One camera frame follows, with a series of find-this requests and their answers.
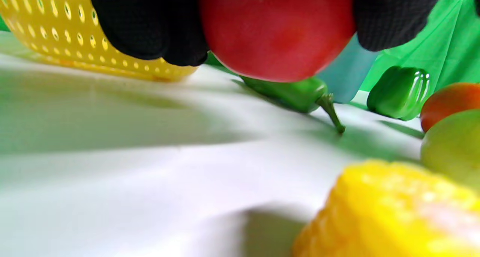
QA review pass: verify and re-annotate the green backdrop cloth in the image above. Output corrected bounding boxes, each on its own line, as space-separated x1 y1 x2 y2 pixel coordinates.
0 0 480 100

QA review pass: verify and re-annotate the orange fruit object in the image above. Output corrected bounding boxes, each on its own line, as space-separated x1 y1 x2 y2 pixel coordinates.
420 82 480 133

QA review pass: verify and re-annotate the red tomato object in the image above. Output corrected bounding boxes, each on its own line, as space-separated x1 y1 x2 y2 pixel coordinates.
199 0 357 82

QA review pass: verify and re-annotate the green bell pepper object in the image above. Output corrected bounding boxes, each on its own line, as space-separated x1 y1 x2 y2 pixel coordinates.
367 66 431 121

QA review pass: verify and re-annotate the person's left hand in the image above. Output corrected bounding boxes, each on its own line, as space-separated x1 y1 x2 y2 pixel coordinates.
87 0 449 67

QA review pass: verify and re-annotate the green chili pepper object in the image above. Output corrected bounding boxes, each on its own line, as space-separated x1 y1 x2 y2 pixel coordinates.
240 76 346 134

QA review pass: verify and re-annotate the yellow perforated basket container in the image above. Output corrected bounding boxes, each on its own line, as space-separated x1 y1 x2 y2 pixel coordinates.
0 0 199 82

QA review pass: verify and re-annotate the teal plastic bin container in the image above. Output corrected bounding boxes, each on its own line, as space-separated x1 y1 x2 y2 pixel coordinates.
317 34 379 104

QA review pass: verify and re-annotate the yellow corn piece object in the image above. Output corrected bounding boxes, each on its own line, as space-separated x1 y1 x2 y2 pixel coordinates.
292 160 480 257

